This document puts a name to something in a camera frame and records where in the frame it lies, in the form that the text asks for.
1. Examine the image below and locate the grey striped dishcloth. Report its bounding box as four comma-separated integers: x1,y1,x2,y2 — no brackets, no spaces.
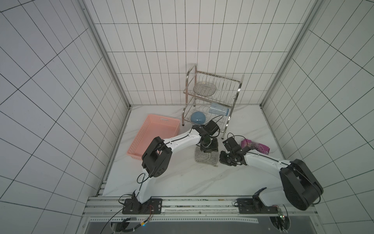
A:
194,146,219,167

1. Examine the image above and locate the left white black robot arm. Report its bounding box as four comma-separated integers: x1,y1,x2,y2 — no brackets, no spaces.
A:
120,120,221,215

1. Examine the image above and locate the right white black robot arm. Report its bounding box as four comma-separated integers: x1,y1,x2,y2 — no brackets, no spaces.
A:
220,136,323,211

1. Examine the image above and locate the purple snack packet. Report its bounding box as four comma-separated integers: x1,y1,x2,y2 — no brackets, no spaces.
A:
241,138,270,155

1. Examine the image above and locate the blue bowl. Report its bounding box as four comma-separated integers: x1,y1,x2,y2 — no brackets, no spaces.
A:
190,111,206,125

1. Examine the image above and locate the clear blue plastic container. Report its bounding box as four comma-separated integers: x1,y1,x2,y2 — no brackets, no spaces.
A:
208,103,229,116

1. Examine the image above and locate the steel two-tier dish rack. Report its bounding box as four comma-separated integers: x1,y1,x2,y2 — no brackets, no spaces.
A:
182,64,244,138

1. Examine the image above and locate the round metal strainer plate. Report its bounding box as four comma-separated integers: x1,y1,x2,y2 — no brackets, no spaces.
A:
193,82,217,97

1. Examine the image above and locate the pink plastic basket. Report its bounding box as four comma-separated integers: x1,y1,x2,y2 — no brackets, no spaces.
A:
127,114,181,160

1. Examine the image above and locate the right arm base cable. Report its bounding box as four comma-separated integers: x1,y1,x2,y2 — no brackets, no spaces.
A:
270,203,291,232

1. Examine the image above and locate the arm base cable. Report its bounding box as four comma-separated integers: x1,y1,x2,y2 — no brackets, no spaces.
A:
99,204,155,234
270,203,291,232

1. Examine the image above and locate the left arm base cable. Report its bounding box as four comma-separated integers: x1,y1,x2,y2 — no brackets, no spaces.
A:
99,204,155,234

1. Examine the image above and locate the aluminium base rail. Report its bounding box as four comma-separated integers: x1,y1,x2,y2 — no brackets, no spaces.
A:
77,195,325,234

